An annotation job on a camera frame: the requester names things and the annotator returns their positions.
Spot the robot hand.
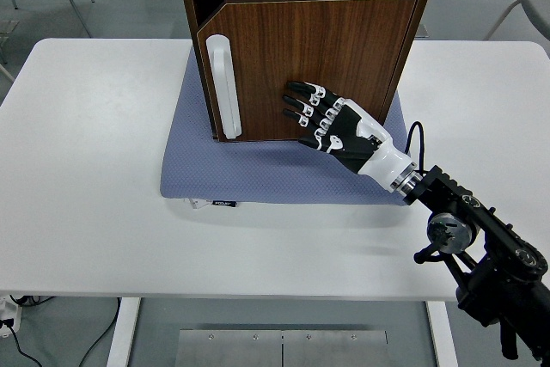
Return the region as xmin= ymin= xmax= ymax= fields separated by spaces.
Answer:
xmin=281 ymin=80 xmax=418 ymax=193

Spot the brown wooden cabinet door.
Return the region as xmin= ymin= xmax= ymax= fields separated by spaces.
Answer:
xmin=195 ymin=0 xmax=418 ymax=144

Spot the blue-grey textured mat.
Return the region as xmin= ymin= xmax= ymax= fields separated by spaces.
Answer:
xmin=160 ymin=46 xmax=418 ymax=207

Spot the white table leg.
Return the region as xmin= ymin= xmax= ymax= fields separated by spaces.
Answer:
xmin=425 ymin=300 xmax=460 ymax=367
xmin=106 ymin=297 xmax=142 ymax=367

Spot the grey metal plate with screws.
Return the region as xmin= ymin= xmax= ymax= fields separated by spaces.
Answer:
xmin=174 ymin=328 xmax=388 ymax=367

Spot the white power strip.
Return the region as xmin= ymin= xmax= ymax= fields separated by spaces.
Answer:
xmin=0 ymin=296 xmax=23 ymax=338

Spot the black power cable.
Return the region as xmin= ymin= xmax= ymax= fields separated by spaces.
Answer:
xmin=79 ymin=297 xmax=122 ymax=367
xmin=2 ymin=318 xmax=44 ymax=367

